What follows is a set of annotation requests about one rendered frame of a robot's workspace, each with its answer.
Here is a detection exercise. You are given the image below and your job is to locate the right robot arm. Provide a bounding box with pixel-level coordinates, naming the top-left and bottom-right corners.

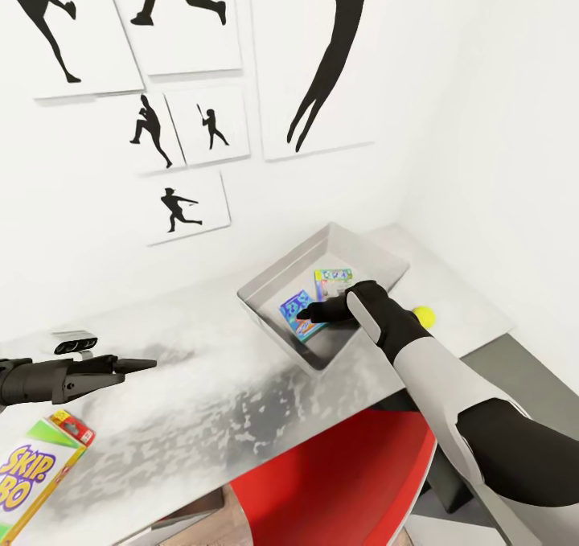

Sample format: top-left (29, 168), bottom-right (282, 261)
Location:
top-left (297, 280), bottom-right (579, 546)

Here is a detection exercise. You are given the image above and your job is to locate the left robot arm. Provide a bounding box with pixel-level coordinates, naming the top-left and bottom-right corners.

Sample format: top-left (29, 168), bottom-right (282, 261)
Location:
top-left (0, 330), bottom-right (158, 413)

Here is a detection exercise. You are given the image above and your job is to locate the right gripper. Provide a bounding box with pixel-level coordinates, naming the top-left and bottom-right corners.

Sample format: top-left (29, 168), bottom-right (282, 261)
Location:
top-left (297, 298), bottom-right (346, 323)

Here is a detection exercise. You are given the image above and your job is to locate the board game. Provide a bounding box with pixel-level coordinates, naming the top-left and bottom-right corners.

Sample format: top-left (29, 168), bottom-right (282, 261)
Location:
top-left (0, 409), bottom-right (96, 546)
top-left (313, 269), bottom-right (355, 302)
top-left (278, 290), bottom-right (329, 344)

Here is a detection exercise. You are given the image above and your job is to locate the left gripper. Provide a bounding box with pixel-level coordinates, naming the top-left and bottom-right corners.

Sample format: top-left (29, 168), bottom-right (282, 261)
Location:
top-left (23, 354), bottom-right (158, 405)

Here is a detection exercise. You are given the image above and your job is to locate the tennis ball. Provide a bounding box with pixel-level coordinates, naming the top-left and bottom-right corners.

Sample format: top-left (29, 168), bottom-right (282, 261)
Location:
top-left (413, 306), bottom-right (436, 330)

